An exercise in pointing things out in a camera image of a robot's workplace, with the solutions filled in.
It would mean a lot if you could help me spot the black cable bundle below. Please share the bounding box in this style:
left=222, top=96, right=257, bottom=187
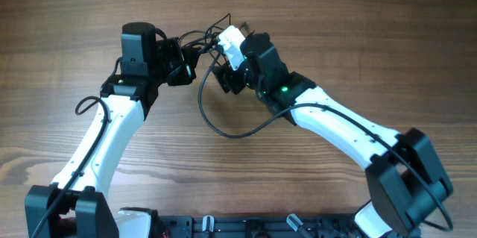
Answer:
left=177, top=13, right=256, bottom=54

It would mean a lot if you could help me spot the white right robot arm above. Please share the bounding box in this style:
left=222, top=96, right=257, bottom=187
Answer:
left=213, top=26, right=453, bottom=237

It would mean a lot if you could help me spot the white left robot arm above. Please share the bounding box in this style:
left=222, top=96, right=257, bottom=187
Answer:
left=25, top=22, right=200, bottom=237

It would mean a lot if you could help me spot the black left camera cable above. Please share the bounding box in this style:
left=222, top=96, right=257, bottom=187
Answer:
left=29, top=95, right=113, bottom=238

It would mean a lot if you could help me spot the black camera cable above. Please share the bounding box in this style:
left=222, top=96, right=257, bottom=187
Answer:
left=29, top=95, right=113, bottom=238
left=198, top=46, right=454, bottom=232

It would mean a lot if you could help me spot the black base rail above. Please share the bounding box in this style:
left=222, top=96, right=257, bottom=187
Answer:
left=153, top=214, right=365, bottom=238

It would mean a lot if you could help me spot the black right camera cable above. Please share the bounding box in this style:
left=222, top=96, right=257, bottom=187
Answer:
left=198, top=46, right=454, bottom=232

